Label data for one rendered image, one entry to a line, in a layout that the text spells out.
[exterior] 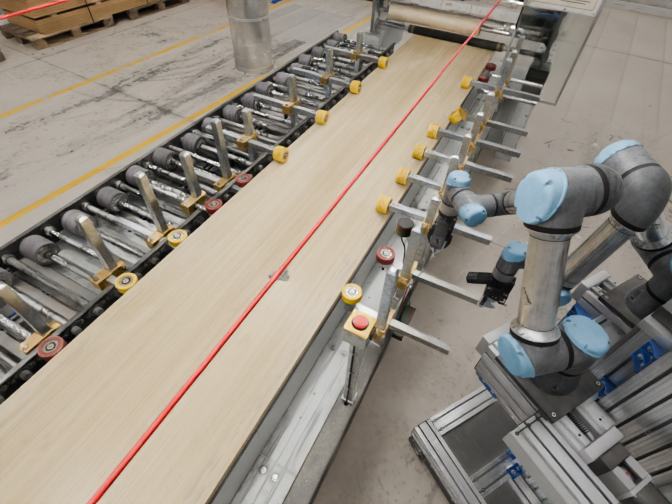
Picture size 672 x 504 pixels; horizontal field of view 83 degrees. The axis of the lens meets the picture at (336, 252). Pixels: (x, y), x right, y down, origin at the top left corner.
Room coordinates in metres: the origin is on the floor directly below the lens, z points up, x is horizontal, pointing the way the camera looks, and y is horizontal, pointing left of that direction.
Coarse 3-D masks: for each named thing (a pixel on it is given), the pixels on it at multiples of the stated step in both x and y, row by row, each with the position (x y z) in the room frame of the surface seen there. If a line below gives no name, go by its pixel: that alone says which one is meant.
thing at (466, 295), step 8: (392, 264) 1.07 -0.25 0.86; (400, 264) 1.07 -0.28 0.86; (416, 272) 1.03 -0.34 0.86; (416, 280) 1.01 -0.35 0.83; (424, 280) 1.00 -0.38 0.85; (432, 280) 0.99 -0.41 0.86; (440, 280) 1.00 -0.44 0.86; (440, 288) 0.97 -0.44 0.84; (448, 288) 0.96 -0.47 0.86; (456, 288) 0.96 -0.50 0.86; (456, 296) 0.94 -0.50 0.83; (464, 296) 0.93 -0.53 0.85; (472, 296) 0.92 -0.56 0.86
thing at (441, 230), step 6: (438, 222) 1.02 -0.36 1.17; (444, 222) 1.01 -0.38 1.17; (450, 222) 1.01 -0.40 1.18; (438, 228) 1.00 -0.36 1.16; (444, 228) 0.99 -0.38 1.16; (438, 234) 0.98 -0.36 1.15; (444, 234) 0.97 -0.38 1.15; (432, 240) 0.96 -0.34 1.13; (438, 240) 0.95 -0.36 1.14; (444, 240) 0.96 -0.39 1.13; (432, 246) 0.94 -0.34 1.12; (438, 246) 0.94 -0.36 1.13
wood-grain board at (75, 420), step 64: (320, 128) 2.08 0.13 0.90; (384, 128) 2.12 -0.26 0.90; (256, 192) 1.46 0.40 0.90; (320, 192) 1.48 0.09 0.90; (384, 192) 1.51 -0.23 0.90; (192, 256) 1.03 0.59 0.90; (256, 256) 1.04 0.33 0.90; (320, 256) 1.06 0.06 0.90; (128, 320) 0.71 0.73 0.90; (192, 320) 0.72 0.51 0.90; (256, 320) 0.74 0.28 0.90; (320, 320) 0.75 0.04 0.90; (64, 384) 0.47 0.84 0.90; (128, 384) 0.48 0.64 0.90; (192, 384) 0.49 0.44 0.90; (256, 384) 0.50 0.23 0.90; (0, 448) 0.28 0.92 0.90; (64, 448) 0.29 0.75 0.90; (128, 448) 0.30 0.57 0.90; (192, 448) 0.30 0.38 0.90
